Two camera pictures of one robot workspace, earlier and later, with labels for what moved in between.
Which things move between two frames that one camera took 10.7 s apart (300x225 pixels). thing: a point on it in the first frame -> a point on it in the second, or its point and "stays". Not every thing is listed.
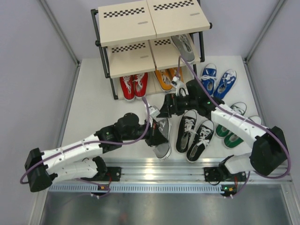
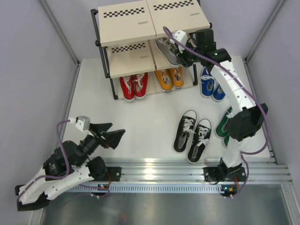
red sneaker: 127,86 stays
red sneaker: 140,85 stays
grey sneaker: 163,151 -> 169,50
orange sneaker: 165,78 stays
